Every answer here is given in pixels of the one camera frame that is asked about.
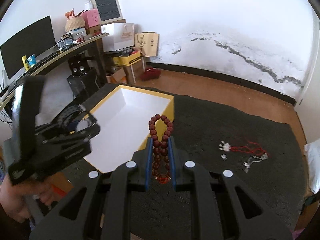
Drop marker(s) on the white printed pillow bag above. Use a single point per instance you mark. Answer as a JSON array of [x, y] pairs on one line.
[[312, 153]]

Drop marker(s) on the tan paper gift bag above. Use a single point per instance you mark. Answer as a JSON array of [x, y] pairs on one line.
[[147, 43]]

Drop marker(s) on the woven straw basket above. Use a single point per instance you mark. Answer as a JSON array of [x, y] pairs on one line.
[[74, 23]]

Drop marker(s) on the framed blackboard panel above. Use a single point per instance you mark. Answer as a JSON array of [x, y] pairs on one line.
[[109, 10]]

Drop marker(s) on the black computer monitor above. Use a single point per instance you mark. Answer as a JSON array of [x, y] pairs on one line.
[[32, 40]]

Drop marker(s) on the black speaker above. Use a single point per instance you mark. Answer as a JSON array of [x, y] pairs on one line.
[[78, 65]]

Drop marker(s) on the yellow can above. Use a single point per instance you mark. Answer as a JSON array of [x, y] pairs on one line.
[[25, 63]]

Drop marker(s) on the yellow storage box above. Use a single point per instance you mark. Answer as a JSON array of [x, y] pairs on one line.
[[127, 60]]

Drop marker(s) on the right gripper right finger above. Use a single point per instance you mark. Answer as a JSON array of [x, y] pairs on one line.
[[222, 205]]

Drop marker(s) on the red cloth on floor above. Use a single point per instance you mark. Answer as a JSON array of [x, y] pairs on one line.
[[150, 74]]

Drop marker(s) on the left hand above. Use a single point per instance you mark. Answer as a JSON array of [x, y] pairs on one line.
[[12, 197]]

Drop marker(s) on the yellow cardboard box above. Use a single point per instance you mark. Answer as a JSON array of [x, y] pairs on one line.
[[123, 116]]

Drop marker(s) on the blue paper cup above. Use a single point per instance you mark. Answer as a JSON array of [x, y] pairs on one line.
[[32, 60]]

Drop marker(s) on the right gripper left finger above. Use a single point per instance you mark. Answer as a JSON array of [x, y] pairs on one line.
[[99, 209]]

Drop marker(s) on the black computer tower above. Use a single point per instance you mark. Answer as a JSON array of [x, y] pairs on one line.
[[84, 85]]

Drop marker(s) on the pink box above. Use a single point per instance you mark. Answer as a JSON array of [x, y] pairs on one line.
[[91, 18]]

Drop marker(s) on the brown open cardboard box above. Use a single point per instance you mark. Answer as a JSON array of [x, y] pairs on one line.
[[118, 76]]

